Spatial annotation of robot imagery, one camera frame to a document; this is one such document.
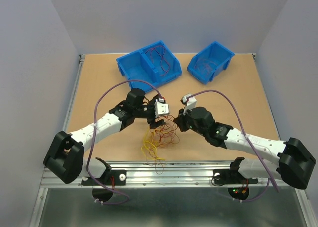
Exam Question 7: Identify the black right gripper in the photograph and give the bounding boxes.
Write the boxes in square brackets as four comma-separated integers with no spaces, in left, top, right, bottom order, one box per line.
[174,105,207,137]

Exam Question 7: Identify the red thin wire bundle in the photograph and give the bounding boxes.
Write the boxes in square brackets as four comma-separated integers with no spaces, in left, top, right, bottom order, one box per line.
[146,114,181,175]

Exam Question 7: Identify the yellow thin wire bundle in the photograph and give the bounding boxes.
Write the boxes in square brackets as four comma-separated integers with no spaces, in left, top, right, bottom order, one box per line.
[141,127,166,163]

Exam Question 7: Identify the dark red wire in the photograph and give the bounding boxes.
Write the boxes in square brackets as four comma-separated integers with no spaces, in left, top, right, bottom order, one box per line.
[145,46,172,76]

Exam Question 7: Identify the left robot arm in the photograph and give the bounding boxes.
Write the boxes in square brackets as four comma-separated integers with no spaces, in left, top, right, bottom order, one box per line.
[43,88,169,184]

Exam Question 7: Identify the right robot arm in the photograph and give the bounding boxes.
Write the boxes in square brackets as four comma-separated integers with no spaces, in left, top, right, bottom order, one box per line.
[174,107,316,190]

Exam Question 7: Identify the blue bin middle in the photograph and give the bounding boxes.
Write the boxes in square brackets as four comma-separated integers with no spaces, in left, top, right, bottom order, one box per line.
[140,41,182,86]

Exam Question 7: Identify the blue bin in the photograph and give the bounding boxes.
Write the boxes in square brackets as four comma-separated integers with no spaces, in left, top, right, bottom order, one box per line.
[187,41,235,84]
[140,41,182,86]

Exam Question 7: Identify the blue bin right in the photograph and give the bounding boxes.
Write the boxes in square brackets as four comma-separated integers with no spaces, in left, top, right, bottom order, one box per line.
[187,41,235,84]

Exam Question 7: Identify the metal sheet front panel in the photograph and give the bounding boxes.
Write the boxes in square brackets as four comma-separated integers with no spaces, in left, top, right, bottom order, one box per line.
[31,186,318,227]

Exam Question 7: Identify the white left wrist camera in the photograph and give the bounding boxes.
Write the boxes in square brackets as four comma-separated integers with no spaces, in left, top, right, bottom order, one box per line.
[155,98,170,118]

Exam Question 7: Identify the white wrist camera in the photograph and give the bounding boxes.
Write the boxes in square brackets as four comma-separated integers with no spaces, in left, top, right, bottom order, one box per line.
[155,98,170,118]
[181,93,197,115]

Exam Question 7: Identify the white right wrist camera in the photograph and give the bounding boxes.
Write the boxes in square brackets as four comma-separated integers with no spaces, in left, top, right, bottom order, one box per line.
[181,93,197,115]

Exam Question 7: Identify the aluminium front rail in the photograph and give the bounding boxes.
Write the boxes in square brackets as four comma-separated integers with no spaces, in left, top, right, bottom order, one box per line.
[39,162,306,188]

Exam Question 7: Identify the aluminium rail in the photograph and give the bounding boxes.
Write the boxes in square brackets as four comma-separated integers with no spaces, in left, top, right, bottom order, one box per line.
[39,162,306,188]
[51,53,86,168]

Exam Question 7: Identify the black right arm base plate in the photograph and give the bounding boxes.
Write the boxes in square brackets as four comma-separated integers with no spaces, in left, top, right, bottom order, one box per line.
[212,169,258,186]

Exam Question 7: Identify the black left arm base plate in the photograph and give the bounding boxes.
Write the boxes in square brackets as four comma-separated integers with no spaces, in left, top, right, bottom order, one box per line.
[81,169,127,186]

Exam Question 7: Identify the aluminium left side rail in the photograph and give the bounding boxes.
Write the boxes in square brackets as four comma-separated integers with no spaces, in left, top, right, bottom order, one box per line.
[51,53,86,168]

